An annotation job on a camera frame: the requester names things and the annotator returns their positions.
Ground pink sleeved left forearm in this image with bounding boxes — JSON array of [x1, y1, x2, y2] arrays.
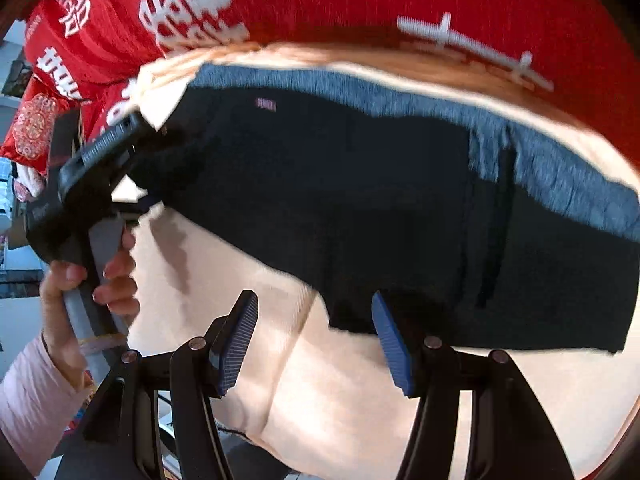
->
[[0, 336, 94, 476]]

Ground left hand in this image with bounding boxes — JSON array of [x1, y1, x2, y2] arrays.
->
[[40, 221, 140, 390]]

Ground black pants with patterned waistband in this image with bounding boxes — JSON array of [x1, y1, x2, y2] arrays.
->
[[131, 65, 639, 352]]

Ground small red embroidered pillow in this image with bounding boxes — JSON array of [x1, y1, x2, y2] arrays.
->
[[1, 76, 79, 174]]

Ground large red cushion white lettering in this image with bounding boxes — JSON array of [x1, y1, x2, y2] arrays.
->
[[1, 0, 639, 169]]

